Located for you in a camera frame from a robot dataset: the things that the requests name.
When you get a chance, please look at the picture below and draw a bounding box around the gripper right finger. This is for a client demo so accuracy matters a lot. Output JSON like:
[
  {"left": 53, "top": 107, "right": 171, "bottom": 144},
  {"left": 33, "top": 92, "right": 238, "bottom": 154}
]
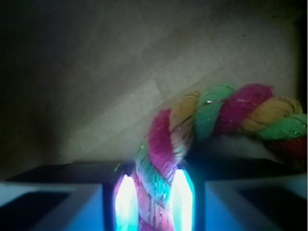
[{"left": 171, "top": 158, "right": 308, "bottom": 231}]

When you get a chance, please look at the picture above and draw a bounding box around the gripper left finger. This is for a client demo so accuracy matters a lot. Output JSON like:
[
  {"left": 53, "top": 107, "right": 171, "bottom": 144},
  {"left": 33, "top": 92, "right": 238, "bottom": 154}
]
[{"left": 0, "top": 162, "right": 139, "bottom": 231}]

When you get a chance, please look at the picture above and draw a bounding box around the multicolored twisted rope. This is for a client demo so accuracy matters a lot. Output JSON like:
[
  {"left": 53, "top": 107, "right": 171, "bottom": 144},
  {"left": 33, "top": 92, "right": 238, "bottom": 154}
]
[{"left": 131, "top": 83, "right": 308, "bottom": 231}]

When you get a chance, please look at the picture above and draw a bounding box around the brown paper bag tray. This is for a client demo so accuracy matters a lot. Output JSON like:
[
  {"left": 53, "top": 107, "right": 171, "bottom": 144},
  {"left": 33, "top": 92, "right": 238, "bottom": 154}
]
[{"left": 0, "top": 0, "right": 308, "bottom": 179}]

